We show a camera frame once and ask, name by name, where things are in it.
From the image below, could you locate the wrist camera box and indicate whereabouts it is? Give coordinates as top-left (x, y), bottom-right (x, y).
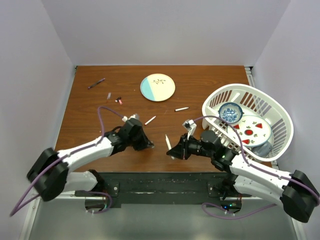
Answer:
top-left (182, 119), bottom-right (197, 136)
top-left (127, 113), bottom-right (140, 122)

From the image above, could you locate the white pen black tip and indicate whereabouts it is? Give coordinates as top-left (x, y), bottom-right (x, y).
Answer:
top-left (174, 107), bottom-right (189, 112)

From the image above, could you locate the grey cup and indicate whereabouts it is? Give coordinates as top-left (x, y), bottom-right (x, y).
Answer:
top-left (251, 141), bottom-right (273, 158)

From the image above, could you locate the purple pen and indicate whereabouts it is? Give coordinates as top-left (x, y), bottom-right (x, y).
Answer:
top-left (87, 78), bottom-right (105, 90)

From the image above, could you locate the white plastic dish basket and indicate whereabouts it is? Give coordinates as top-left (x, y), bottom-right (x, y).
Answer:
top-left (201, 83), bottom-right (294, 162)

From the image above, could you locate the white pen green tip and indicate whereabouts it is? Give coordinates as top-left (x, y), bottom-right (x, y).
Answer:
top-left (165, 134), bottom-right (172, 150)

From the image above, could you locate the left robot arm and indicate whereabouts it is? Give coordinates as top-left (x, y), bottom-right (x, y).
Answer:
top-left (26, 117), bottom-right (154, 202)

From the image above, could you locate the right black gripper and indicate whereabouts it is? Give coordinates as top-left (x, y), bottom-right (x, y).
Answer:
top-left (166, 133), bottom-right (213, 161)

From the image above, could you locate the blue patterned bowl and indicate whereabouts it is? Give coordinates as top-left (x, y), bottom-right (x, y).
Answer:
top-left (218, 102), bottom-right (244, 124)

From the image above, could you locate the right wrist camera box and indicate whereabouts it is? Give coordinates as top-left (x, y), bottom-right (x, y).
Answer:
top-left (182, 119), bottom-right (197, 136)

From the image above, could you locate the cream and teal plate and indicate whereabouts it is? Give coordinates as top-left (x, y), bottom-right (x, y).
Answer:
top-left (140, 73), bottom-right (176, 102)

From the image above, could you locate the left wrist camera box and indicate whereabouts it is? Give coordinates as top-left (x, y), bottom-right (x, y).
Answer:
top-left (127, 113), bottom-right (140, 122)

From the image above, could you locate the watermelon pattern plate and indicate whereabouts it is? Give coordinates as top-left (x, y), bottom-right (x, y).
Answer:
top-left (232, 115), bottom-right (272, 148)

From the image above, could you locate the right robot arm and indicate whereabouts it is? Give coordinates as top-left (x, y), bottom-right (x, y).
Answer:
top-left (166, 130), bottom-right (320, 223)

